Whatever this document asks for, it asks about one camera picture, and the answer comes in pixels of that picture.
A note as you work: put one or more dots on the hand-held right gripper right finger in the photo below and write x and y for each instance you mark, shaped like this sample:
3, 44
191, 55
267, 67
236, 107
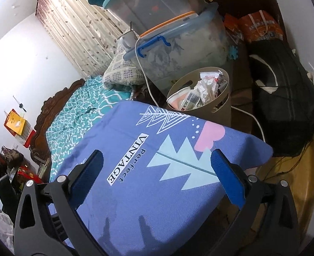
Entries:
227, 176

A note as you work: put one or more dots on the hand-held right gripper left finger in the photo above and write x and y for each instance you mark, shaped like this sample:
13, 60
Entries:
84, 176

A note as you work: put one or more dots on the beige waste basket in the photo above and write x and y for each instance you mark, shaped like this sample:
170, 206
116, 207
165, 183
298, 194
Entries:
218, 112

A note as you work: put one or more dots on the clear plastic wrapper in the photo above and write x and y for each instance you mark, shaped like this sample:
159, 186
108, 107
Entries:
210, 76

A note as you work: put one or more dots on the teal patterned blanket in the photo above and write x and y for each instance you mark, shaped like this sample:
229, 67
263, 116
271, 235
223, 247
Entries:
76, 112

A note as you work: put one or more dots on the purple printed tablecloth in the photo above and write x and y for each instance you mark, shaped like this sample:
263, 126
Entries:
151, 192

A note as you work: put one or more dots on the dark clutter pile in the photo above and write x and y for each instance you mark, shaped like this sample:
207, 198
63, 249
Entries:
10, 170

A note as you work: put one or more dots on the carved wooden headboard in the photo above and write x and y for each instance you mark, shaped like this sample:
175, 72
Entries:
48, 106

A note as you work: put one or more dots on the patterned pillow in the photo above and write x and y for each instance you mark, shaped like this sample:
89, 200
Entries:
122, 72

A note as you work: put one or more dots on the blue foam puzzle piece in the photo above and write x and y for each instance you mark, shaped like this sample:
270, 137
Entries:
233, 52

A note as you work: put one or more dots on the floral curtain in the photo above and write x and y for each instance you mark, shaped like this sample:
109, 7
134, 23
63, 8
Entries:
79, 32

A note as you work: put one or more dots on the orange plastic bag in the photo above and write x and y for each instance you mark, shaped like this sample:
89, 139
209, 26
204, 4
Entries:
258, 26

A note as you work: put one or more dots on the large clear storage bin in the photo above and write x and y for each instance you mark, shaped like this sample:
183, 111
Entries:
151, 5

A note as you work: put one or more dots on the red wall basket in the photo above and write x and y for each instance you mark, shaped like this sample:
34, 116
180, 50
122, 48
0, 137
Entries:
30, 138

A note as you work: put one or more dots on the red and yellow wall calendar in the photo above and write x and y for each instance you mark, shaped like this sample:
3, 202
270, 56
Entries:
14, 122

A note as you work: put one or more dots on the white wall socket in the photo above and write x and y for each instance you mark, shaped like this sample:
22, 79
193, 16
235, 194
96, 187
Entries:
311, 72

